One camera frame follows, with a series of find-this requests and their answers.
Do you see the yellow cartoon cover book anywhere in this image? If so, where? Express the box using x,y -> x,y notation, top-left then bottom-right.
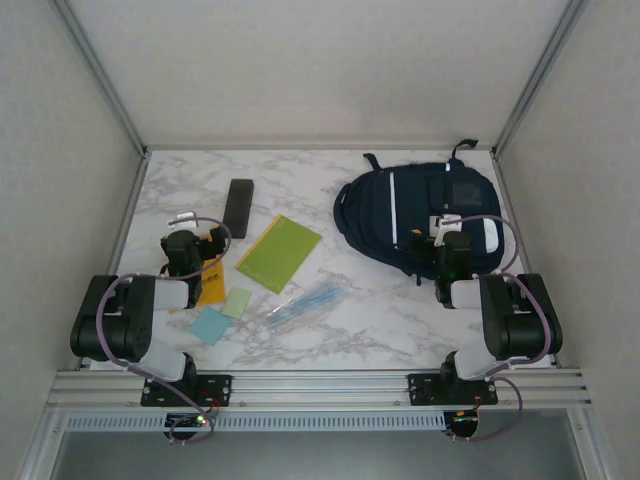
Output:
168,230 -> 227,314

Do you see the black pencil case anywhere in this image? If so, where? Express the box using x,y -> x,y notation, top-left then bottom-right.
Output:
221,178 -> 257,241

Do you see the navy blue backpack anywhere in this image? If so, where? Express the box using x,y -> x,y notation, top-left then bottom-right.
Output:
333,138 -> 504,287

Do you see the green sticky note pad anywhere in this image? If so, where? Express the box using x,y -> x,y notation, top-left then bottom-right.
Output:
220,287 -> 253,320

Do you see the green notebook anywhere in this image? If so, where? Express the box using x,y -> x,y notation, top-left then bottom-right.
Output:
235,214 -> 323,296

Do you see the blue sticky note pad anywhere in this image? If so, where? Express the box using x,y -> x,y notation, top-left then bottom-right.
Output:
188,306 -> 233,346

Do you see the clear bag of blue pens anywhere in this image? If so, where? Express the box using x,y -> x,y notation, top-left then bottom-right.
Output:
263,279 -> 346,330

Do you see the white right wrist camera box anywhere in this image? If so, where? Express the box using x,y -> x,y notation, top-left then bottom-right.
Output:
428,213 -> 462,247

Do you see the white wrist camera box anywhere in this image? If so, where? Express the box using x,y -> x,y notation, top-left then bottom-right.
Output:
428,213 -> 462,247
167,211 -> 199,232

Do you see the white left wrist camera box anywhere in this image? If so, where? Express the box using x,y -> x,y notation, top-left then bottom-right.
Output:
167,211 -> 199,232

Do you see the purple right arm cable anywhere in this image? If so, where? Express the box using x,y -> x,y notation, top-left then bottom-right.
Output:
447,214 -> 564,444

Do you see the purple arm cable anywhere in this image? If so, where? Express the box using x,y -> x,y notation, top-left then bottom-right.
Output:
95,214 -> 234,446
447,214 -> 564,444

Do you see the aluminium table edge rail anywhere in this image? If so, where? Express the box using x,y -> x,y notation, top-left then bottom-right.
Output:
79,149 -> 151,371
143,143 -> 497,153
492,149 -> 560,369

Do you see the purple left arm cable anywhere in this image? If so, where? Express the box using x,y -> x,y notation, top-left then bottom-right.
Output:
95,214 -> 234,446

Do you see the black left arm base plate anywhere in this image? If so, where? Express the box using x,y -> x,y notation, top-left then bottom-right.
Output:
140,373 -> 234,408

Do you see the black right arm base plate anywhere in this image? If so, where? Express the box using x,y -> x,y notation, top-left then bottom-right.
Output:
406,372 -> 500,407

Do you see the aluminium mounting rail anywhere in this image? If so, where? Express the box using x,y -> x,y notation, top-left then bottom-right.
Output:
45,368 -> 595,410

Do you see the aluminium frame post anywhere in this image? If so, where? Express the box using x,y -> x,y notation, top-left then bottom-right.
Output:
48,0 -> 149,159
491,0 -> 592,159

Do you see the grey slotted cable duct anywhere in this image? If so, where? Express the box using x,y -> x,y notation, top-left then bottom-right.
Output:
64,411 -> 447,432

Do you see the aluminium lower frame bar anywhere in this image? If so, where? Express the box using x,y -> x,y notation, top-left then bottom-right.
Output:
14,407 -> 69,480
567,407 -> 619,480

